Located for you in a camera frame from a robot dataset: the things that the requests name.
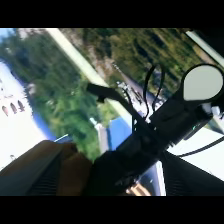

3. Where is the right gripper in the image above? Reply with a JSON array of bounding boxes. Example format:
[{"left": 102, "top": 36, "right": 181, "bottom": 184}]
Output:
[{"left": 83, "top": 131, "right": 172, "bottom": 197}]

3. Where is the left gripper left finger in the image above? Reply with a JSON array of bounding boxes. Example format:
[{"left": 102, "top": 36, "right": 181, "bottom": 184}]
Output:
[{"left": 0, "top": 139, "right": 67, "bottom": 197}]

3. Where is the black cable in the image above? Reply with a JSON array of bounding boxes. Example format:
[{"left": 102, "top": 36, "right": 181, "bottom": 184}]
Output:
[
  {"left": 175, "top": 135, "right": 224, "bottom": 158},
  {"left": 142, "top": 62, "right": 167, "bottom": 122}
]

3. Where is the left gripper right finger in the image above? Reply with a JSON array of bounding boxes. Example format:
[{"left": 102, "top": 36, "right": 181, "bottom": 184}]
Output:
[{"left": 162, "top": 151, "right": 224, "bottom": 197}]

